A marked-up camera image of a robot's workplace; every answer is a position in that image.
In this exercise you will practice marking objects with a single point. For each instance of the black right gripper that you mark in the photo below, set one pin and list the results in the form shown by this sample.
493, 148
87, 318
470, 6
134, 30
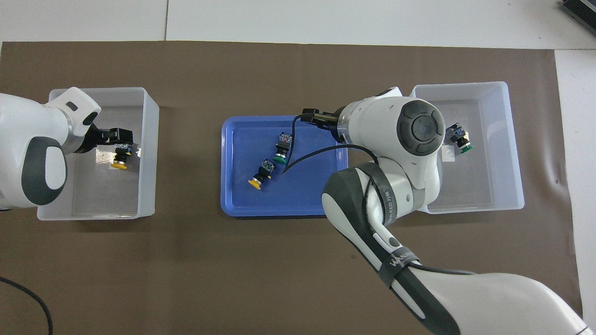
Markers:
333, 123

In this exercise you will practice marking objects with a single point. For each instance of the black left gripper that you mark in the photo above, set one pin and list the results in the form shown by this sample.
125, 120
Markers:
98, 139

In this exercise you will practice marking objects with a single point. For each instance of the yellow push button switch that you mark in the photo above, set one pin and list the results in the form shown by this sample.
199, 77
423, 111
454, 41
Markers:
119, 165
263, 171

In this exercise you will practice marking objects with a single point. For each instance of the green push button switch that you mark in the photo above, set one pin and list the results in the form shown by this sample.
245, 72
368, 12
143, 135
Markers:
458, 137
282, 142

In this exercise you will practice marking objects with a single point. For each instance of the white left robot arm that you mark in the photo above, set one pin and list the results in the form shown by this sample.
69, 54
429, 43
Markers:
28, 121

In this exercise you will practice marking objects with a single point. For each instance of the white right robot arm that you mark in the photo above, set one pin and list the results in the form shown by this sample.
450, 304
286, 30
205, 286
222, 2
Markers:
372, 121

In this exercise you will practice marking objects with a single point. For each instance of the translucent white plastic box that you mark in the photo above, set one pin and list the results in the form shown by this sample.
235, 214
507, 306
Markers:
503, 139
149, 186

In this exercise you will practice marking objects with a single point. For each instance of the blue plastic tray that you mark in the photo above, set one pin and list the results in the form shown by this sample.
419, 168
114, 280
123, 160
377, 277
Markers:
242, 195

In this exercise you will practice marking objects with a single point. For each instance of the small white box label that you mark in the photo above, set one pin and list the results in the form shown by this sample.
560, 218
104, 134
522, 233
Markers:
448, 156

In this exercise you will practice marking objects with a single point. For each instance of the brown paper table mat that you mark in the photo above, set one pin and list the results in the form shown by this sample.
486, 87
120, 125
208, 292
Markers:
186, 279

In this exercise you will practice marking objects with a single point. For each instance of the grey ribbed metal device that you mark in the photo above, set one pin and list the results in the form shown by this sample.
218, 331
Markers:
579, 10

